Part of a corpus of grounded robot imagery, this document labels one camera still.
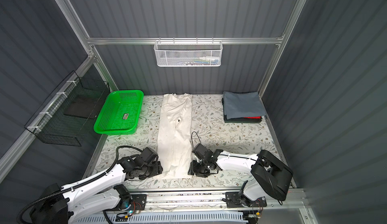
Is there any white printed t-shirt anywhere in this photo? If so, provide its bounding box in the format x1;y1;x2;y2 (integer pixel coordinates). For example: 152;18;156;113
155;94;192;179

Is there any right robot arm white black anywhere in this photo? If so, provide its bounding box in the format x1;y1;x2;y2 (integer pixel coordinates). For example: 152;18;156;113
188;144;293;207

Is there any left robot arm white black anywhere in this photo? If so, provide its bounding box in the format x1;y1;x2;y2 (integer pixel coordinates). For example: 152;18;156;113
17;147;163;224

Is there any floral table mat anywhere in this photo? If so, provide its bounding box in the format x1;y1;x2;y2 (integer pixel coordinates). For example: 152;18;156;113
85;94;283;189

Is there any green plastic basket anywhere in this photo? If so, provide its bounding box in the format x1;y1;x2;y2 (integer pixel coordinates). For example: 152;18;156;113
94;90;144;135

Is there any grey folded t-shirt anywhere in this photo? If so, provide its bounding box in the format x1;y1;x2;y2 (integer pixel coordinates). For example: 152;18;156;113
223;91;266;120

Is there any red folded t-shirt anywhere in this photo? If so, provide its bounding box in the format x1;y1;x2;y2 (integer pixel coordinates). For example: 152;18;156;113
245;116;262;120

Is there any white bottle in basket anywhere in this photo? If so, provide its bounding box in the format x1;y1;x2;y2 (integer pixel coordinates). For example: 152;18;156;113
199;56;220;62

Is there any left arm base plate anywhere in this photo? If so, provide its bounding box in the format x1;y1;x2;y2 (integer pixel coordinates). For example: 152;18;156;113
114;194;147;212

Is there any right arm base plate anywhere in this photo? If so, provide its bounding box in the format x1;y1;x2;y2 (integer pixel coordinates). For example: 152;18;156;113
222;191;267;208

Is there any white vented cable duct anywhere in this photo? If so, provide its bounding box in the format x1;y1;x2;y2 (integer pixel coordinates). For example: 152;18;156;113
68;211;247;224

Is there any black corrugated cable hose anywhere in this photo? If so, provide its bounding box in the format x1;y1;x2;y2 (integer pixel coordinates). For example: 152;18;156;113
16;145;143;224

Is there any black wire side basket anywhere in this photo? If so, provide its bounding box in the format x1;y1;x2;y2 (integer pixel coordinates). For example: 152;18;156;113
25;73;110;147

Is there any aluminium front rail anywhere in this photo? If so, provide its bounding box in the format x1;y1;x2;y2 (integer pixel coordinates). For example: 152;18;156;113
61;189;309;212

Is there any white wire mesh basket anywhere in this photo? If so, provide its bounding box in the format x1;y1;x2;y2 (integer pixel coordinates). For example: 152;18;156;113
154;42;223;67

